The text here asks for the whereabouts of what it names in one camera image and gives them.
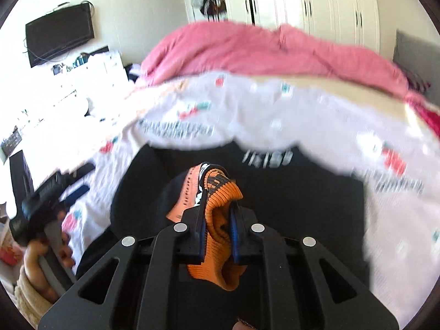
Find black orange-trimmed sweatshirt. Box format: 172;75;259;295
77;142;369;285

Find hanging clothes on door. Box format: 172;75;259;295
191;0;227;21

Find left hand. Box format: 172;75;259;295
23;211;76;303

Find white drawer chest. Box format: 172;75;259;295
1;51;134;168

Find lilac strawberry bear bedsheet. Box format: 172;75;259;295
69;72;439;326

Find red pink pillow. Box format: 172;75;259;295
405;96;440;139

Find striped dark pillow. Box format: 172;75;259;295
402;68;431;94

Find pink fluffy blanket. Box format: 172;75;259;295
136;21;410;99

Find grey quilted headboard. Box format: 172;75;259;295
393;30;439;106

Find cream white wardrobe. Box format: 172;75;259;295
226;0;380;52

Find black wall television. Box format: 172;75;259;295
25;1;95;68

